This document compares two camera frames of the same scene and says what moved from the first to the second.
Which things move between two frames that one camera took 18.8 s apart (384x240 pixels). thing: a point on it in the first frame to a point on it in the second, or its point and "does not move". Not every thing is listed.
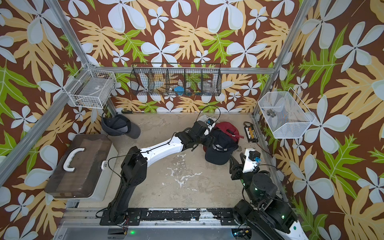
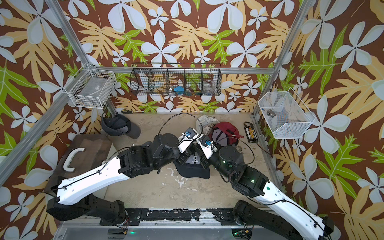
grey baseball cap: [120, 125] does not move
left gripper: [209, 142] to [183, 156]
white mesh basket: [286, 115] does not move
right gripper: [244, 168] to [203, 157]
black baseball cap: [224, 145] to [192, 168]
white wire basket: [90, 88] does not move
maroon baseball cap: [229, 129] does not move
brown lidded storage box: [84, 169] does not move
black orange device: [250, 132] does not move
